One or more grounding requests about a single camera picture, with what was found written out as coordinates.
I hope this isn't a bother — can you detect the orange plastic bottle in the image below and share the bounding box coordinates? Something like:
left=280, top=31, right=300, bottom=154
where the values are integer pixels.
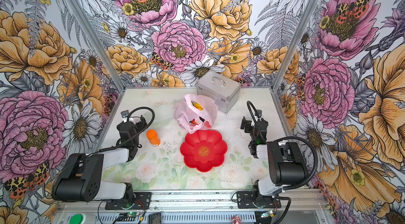
left=147, top=130, right=161, bottom=147

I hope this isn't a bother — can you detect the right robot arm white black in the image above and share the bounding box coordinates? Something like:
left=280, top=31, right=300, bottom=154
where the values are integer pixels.
left=238, top=116, right=314, bottom=208

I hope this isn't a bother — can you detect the pink plastic bag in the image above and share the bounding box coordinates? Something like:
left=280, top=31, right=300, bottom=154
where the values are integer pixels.
left=174, top=94, right=218, bottom=134

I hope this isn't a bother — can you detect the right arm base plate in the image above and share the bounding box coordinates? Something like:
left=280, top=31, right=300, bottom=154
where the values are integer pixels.
left=232, top=191, right=281, bottom=209

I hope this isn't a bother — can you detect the aluminium rail frame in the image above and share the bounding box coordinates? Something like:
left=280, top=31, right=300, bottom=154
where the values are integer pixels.
left=53, top=189, right=334, bottom=224

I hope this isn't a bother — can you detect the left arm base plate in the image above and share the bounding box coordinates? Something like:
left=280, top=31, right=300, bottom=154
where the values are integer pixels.
left=105, top=192, right=152, bottom=210

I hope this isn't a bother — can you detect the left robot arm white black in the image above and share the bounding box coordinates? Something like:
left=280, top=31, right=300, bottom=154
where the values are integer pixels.
left=51, top=107, right=155, bottom=209

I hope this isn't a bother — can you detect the green round button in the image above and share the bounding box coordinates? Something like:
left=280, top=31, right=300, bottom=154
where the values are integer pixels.
left=69, top=213, right=85, bottom=224

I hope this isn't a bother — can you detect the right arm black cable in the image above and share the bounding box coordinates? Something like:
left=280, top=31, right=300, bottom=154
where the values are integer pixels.
left=246, top=100, right=319, bottom=224

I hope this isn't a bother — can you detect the silver metal case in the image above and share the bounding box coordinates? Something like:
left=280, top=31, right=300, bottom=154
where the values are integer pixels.
left=197, top=71, right=241, bottom=113

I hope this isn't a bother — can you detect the red flower-shaped plate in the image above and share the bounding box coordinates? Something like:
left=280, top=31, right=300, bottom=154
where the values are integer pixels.
left=180, top=130, right=228, bottom=172

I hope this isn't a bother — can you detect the yellow lemon toy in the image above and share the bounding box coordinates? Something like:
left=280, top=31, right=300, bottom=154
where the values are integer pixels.
left=192, top=102, right=203, bottom=111

